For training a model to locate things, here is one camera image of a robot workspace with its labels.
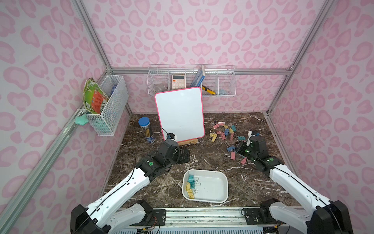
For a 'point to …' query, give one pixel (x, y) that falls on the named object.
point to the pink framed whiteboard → (181, 113)
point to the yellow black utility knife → (208, 89)
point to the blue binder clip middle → (231, 148)
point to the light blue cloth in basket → (222, 91)
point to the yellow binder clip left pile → (214, 136)
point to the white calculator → (177, 82)
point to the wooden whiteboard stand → (187, 142)
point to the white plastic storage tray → (205, 185)
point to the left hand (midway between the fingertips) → (183, 150)
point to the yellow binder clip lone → (190, 193)
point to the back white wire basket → (215, 80)
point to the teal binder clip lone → (191, 180)
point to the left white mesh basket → (105, 124)
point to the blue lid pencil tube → (144, 123)
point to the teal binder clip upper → (233, 127)
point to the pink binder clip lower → (233, 155)
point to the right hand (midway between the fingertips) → (234, 143)
